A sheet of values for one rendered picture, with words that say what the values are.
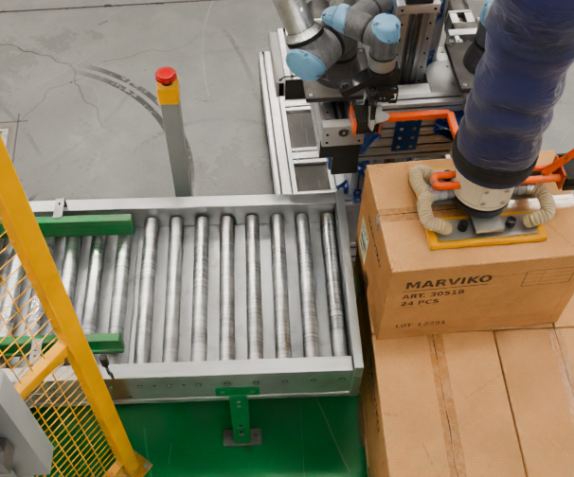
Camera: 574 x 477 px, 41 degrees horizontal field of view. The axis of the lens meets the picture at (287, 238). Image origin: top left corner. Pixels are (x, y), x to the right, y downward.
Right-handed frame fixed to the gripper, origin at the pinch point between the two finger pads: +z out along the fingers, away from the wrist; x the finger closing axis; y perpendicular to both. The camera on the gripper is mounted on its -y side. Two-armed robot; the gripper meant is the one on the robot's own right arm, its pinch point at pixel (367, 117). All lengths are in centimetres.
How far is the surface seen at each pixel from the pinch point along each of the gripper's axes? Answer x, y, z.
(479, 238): -39.3, 26.4, 11.5
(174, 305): -26, -64, 53
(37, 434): -110, -76, -50
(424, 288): -46, 11, 24
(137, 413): -38, -84, 108
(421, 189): -25.4, 11.8, 4.8
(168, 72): 30, -59, 3
